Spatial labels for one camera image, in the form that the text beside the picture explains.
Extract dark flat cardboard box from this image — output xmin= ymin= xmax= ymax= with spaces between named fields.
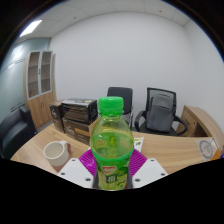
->
xmin=61 ymin=97 xmax=99 ymax=125

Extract white and pink cup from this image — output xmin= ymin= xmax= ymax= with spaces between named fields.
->
xmin=43 ymin=140 xmax=72 ymax=167

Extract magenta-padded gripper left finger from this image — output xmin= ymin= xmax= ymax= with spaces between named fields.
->
xmin=56 ymin=148 xmax=98 ymax=190

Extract wooden glass-door cabinet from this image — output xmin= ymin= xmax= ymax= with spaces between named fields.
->
xmin=23 ymin=49 xmax=57 ymax=129

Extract wooden side desk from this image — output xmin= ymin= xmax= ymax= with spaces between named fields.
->
xmin=176 ymin=105 xmax=224 ymax=148

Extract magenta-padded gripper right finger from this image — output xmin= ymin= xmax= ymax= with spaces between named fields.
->
xmin=128 ymin=148 xmax=169 ymax=189

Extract black armless chair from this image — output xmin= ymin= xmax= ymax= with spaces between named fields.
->
xmin=106 ymin=86 xmax=134 ymax=128

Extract black mesh office chair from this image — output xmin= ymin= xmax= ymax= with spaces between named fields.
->
xmin=134 ymin=87 xmax=189 ymax=137

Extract grey backpack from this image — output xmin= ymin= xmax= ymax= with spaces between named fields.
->
xmin=145 ymin=93 xmax=176 ymax=133

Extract green drink bottle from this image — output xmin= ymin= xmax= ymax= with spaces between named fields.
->
xmin=89 ymin=96 xmax=135 ymax=192

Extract ceiling light panel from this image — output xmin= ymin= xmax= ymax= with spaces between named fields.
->
xmin=19 ymin=19 xmax=43 ymax=38

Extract black leather sofa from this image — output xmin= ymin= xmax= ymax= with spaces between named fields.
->
xmin=0 ymin=105 xmax=37 ymax=159

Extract round white disc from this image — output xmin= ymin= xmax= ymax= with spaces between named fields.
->
xmin=198 ymin=139 xmax=216 ymax=160

